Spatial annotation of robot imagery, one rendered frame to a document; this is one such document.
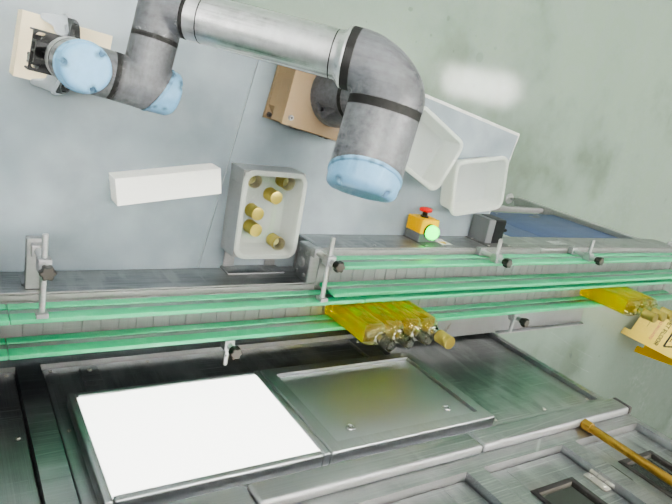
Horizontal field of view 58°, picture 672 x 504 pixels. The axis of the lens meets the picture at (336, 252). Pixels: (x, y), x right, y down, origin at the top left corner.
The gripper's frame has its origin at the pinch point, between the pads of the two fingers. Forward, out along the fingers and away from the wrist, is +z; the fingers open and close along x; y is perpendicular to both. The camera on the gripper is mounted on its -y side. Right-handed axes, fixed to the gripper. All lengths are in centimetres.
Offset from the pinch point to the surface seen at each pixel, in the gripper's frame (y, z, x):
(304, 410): -53, -37, 59
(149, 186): -21.5, -0.8, 22.9
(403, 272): -96, -8, 35
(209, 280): -39, -4, 43
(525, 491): -89, -70, 61
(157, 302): -25, -11, 46
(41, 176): -0.6, 5.2, 25.6
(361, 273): -81, -8, 36
